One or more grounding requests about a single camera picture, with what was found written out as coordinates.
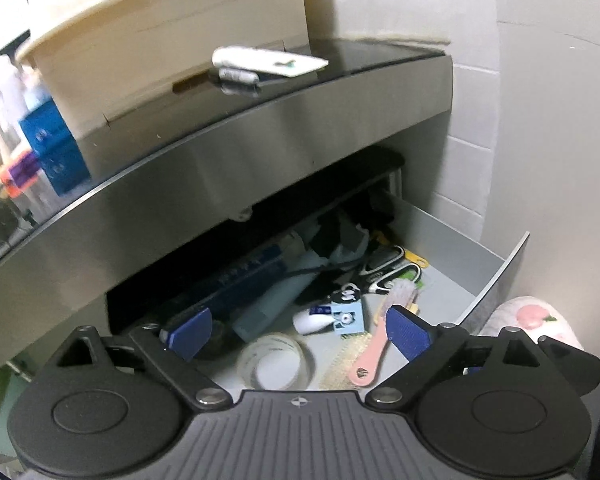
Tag grey vanity counter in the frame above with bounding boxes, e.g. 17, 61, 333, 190
0, 37, 455, 283

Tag black handled scissors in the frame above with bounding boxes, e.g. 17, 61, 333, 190
356, 246, 424, 294

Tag blue carton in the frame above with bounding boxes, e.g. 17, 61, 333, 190
159, 239, 307, 335

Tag clear tape roll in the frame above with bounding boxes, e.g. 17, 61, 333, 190
236, 332, 315, 391

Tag beige dish rack with lid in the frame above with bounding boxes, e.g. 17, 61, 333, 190
15, 0, 317, 137

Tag white cream tube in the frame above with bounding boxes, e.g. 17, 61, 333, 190
211, 46, 330, 79

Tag small white bottle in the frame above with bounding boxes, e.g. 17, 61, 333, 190
292, 302, 334, 336

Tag pink floral slipper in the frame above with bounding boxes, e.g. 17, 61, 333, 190
480, 296, 586, 352

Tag purple and orange holder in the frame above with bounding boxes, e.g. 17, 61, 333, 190
0, 149, 37, 199

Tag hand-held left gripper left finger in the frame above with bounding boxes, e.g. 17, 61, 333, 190
54, 308, 233, 408

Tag grey crumpled cloth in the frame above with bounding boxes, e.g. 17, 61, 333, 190
329, 220, 372, 267

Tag green and yellow card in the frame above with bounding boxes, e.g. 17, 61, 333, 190
404, 250, 432, 292

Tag pink brush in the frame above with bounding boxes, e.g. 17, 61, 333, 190
347, 280, 422, 388

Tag tall white bottle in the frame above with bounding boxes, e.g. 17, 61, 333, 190
0, 54, 22, 111

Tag black drawer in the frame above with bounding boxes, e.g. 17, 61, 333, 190
105, 146, 532, 392

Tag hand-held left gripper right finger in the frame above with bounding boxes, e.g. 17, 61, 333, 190
365, 305, 547, 407

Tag blue toy block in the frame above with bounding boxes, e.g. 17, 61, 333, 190
328, 284, 367, 337

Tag wooden comb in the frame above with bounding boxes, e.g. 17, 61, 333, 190
319, 332, 377, 391

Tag light blue tube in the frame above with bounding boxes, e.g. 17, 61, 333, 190
231, 250, 332, 342

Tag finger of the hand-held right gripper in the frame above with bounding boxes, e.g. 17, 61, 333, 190
536, 335, 600, 397

